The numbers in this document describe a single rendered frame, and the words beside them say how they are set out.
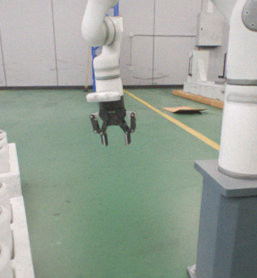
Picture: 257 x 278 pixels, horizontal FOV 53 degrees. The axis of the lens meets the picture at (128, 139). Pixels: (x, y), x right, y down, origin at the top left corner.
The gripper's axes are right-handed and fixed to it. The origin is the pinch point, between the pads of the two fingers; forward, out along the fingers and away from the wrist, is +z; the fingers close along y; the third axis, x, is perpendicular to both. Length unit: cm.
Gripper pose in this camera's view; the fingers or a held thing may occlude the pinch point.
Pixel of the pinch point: (116, 141)
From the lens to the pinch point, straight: 79.4
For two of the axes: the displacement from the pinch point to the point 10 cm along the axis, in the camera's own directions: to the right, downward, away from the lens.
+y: -9.7, 0.2, 2.4
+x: -2.2, 3.7, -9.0
